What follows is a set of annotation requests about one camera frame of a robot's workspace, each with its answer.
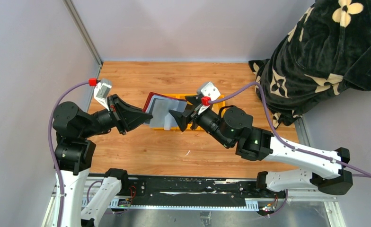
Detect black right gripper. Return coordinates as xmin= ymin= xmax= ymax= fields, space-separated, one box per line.
xmin=169 ymin=94 xmax=232 ymax=148

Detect yellow bin with black holder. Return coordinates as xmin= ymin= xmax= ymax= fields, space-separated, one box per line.
xmin=175 ymin=98 xmax=198 ymax=130

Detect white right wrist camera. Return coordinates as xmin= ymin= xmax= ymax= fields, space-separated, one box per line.
xmin=197 ymin=81 xmax=221 ymax=114

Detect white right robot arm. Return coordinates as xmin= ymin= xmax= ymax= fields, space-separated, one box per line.
xmin=169 ymin=96 xmax=353 ymax=198

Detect white cards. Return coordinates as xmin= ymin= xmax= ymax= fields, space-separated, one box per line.
xmin=144 ymin=98 xmax=185 ymax=131

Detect black floral blanket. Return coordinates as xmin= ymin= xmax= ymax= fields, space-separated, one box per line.
xmin=248 ymin=0 xmax=371 ymax=127

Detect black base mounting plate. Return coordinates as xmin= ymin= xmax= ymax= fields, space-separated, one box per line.
xmin=99 ymin=175 xmax=287 ymax=208

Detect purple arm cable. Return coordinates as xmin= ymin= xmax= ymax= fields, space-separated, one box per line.
xmin=209 ymin=82 xmax=371 ymax=217
xmin=47 ymin=80 xmax=92 ymax=227

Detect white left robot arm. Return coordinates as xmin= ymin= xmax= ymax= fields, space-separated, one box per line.
xmin=52 ymin=95 xmax=152 ymax=227

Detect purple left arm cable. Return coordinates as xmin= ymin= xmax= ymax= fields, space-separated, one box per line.
xmin=47 ymin=80 xmax=92 ymax=227

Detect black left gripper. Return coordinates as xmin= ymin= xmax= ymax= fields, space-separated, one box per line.
xmin=81 ymin=93 xmax=153 ymax=137

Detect red leather card holder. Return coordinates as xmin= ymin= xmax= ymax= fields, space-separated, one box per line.
xmin=142 ymin=92 xmax=179 ymax=113

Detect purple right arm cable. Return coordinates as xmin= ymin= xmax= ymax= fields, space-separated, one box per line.
xmin=209 ymin=82 xmax=371 ymax=217

